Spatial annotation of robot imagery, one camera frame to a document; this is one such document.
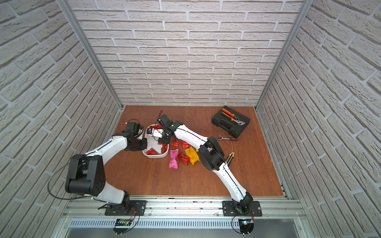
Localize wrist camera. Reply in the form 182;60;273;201
157;115;173;129
124;122;144;137

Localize aluminium front rail frame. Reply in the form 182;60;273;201
58;196;307;230

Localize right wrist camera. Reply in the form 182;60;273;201
157;115;173;129

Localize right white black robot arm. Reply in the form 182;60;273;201
157;115;253;215

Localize aluminium corner profile left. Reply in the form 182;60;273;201
57;0;123;111

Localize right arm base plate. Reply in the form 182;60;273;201
222;200;263;217

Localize orange handled pliers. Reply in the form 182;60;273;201
221;108;245;126

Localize pink tea bag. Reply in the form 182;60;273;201
169;149;179;169

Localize white plastic storage box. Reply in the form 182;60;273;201
143;124;169;159

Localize left controller board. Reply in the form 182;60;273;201
113;219;135;235

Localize right controller board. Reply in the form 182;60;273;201
238;219;255;236

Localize small yellow tea bag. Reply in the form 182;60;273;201
185;147;200;165

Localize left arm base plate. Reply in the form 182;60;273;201
105;200;147;216

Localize aluminium corner profile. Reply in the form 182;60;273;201
57;0;123;111
255;0;314;112

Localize small red tea bag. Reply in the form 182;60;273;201
177;152;190;166

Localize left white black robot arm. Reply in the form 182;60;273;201
65;132;147;204

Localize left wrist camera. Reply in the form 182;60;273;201
124;122;144;137

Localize chrome ratchet wrench red handle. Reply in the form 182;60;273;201
217;135;238;141

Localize black plastic tool case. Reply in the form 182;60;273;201
211;106;251;138

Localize aluminium corner profile right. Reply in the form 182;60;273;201
255;0;314;112

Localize yellow black utility knife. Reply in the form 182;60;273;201
226;152;235;166

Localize controller board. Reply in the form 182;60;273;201
113;219;135;235
238;219;255;236

